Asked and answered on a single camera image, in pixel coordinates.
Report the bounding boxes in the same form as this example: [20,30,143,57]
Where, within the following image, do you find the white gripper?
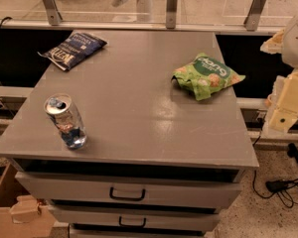
[260,12,298,133]

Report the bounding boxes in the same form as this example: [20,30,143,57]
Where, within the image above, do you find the green rice chip bag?
[172,53,245,101]

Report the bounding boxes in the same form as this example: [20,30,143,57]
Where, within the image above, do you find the blue chip bag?
[39,32,107,71]

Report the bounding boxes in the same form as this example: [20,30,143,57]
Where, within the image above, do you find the top grey drawer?
[16,172,240,208]

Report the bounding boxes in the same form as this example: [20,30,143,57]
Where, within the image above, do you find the grey drawer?
[49,205,220,232]
[16,172,240,208]

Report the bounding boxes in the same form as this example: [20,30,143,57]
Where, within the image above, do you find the grey drawer cabinet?
[0,31,258,238]

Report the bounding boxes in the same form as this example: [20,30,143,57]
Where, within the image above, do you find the silver energy drink can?
[44,93,86,149]

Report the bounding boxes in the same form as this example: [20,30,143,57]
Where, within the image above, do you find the cardboard box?
[0,165,56,238]

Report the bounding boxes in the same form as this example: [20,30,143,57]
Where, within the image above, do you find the right metal bracket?
[243,0,267,31]

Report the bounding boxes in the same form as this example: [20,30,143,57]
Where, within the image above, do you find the metal bracket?
[166,0,178,29]
[243,0,267,31]
[43,0,62,26]

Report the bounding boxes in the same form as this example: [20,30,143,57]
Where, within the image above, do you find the black power adapter with cable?
[251,172,298,208]

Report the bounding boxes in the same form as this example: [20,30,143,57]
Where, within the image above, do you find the middle metal bracket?
[166,0,178,29]

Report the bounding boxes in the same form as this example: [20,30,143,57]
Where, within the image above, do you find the black top drawer handle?
[109,187,146,201]

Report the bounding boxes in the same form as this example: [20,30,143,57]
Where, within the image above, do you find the black drawer handle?
[118,216,147,228]
[109,187,146,201]

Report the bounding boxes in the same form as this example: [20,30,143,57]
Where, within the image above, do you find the left metal bracket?
[43,0,62,26]

